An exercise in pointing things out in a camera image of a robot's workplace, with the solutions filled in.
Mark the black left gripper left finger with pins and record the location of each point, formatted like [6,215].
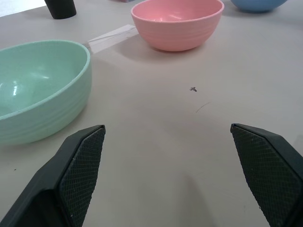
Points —
[71,179]

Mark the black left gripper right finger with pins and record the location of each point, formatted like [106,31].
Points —
[265,170]

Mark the green plastic bowl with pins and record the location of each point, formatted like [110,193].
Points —
[40,94]

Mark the clear tape strip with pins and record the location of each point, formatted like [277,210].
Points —
[107,37]

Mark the blue plastic bowl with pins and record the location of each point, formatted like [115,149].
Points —
[258,6]

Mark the black cylindrical object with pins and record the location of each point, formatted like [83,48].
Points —
[61,9]

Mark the pink plastic bowl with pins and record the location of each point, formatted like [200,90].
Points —
[176,22]

